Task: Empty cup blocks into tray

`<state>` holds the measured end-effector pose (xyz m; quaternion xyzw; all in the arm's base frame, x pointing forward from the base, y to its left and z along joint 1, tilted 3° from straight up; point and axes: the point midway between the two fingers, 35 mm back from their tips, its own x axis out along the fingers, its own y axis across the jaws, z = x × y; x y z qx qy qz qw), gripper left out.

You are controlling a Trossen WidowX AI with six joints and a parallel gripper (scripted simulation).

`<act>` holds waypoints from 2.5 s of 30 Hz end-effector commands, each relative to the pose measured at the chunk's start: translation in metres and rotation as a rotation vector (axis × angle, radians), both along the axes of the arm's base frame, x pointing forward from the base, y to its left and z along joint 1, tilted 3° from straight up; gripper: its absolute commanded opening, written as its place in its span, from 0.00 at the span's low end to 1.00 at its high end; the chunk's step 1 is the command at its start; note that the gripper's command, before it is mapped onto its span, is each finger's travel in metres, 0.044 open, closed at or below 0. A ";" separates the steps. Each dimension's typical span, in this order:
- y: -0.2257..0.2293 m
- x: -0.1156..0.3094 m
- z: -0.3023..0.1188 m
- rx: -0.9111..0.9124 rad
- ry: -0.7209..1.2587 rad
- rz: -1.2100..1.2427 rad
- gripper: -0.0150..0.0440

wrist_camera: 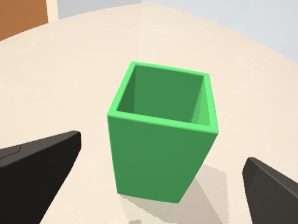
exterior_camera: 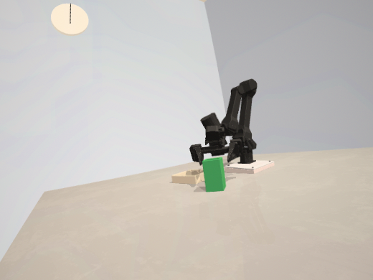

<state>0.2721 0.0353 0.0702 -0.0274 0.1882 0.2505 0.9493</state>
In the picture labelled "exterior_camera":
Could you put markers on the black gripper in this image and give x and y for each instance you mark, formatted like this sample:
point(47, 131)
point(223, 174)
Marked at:
point(216, 149)

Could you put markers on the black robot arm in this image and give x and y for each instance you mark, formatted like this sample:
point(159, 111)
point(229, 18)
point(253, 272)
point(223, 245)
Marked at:
point(229, 126)

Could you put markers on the green square cup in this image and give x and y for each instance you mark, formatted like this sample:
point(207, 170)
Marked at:
point(214, 174)

